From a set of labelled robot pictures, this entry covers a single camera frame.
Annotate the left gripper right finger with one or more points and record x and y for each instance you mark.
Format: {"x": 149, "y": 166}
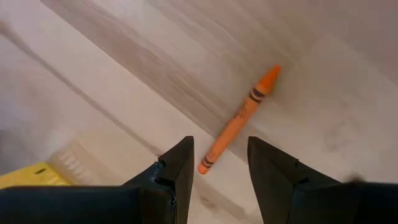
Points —
{"x": 326, "y": 205}

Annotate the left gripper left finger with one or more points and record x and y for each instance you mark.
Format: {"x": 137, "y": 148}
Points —
{"x": 93, "y": 205}

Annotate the yellow plastic basket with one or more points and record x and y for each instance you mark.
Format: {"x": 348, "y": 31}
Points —
{"x": 31, "y": 177}

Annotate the orange crayon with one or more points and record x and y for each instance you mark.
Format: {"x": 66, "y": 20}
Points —
{"x": 239, "y": 119}

